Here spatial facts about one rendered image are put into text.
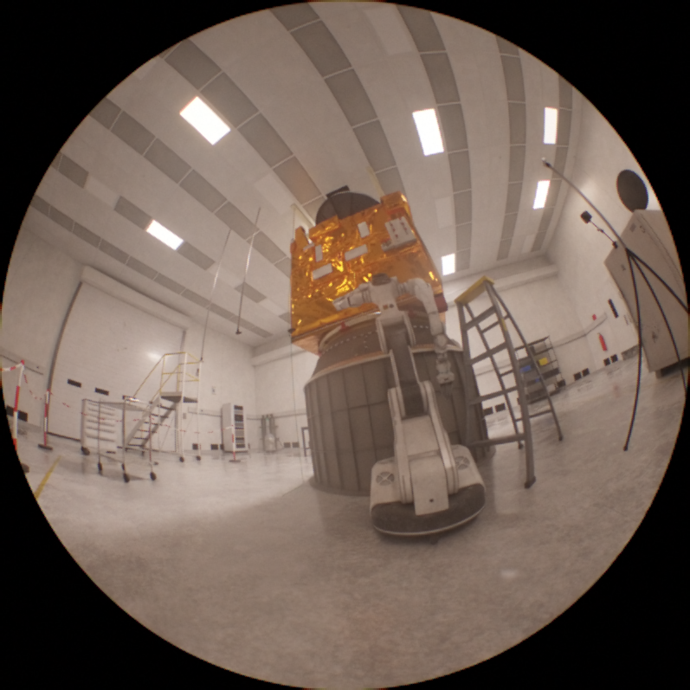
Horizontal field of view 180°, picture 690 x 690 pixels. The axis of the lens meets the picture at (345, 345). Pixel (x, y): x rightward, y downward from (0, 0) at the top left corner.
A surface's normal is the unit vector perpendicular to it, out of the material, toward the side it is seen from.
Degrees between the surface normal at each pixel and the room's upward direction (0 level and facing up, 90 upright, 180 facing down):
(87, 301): 90
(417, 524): 90
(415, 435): 52
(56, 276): 90
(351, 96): 180
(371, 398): 90
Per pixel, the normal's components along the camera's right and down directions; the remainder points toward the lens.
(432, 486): -0.23, -0.35
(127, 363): 0.90, -0.27
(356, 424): -0.51, -0.27
